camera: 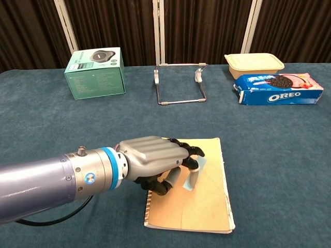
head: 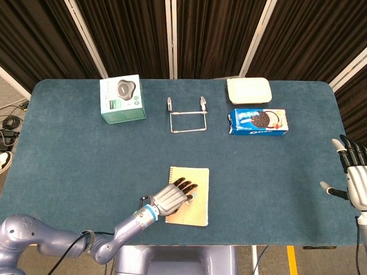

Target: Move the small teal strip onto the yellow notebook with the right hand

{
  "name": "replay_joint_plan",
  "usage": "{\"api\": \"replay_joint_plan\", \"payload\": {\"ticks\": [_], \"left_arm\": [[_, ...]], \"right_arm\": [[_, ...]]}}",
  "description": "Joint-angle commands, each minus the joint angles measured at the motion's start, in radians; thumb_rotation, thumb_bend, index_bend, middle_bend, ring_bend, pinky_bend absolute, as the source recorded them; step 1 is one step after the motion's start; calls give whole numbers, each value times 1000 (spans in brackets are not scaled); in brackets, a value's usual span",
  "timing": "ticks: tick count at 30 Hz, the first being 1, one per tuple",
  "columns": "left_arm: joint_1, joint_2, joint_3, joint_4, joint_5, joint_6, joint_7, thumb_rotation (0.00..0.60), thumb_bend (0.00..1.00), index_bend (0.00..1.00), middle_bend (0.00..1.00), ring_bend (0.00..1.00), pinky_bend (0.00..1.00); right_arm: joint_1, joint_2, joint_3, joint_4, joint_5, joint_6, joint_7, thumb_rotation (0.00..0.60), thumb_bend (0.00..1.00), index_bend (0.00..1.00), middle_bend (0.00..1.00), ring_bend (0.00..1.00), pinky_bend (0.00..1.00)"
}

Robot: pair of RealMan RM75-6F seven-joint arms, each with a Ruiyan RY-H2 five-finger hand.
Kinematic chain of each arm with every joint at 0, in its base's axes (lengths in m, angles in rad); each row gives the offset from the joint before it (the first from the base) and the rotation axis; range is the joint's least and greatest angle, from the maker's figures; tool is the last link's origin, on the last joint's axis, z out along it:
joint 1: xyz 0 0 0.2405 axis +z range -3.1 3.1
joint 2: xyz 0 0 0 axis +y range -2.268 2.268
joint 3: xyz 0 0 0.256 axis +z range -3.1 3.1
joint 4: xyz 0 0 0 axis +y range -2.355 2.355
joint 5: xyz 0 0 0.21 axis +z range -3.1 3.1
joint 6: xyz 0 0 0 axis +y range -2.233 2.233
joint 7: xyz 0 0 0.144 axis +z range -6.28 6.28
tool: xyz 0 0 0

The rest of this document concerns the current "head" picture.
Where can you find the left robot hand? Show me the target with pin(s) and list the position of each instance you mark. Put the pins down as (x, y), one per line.
(169, 199)

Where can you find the grey robot torso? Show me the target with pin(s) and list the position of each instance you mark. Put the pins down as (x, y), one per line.
(177, 260)

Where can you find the green speaker product box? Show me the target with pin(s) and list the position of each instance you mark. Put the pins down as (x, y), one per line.
(121, 96)

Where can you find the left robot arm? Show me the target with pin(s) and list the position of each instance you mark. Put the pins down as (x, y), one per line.
(57, 237)

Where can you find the cream lidded plastic container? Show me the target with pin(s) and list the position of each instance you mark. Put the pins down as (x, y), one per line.
(249, 90)

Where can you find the dark pleated curtain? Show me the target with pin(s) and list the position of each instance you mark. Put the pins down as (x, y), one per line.
(134, 34)

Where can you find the blue Oreo cookie box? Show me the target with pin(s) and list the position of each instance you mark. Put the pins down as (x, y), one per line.
(258, 120)

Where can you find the yellow spiral notebook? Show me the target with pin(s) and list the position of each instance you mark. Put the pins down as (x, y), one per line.
(198, 212)

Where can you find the white screen frame post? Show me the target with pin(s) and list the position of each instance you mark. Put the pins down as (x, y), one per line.
(171, 40)
(86, 40)
(14, 83)
(256, 40)
(348, 67)

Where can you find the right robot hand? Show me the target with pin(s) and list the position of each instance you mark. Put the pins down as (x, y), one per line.
(358, 183)

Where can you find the black power adapter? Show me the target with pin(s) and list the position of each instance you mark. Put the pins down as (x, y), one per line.
(7, 139)

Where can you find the white table leg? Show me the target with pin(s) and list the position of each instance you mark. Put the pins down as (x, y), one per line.
(254, 259)

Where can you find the blue felt table cover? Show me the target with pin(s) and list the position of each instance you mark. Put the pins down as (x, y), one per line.
(100, 157)

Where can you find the white eraser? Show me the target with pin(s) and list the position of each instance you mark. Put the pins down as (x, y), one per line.
(189, 201)

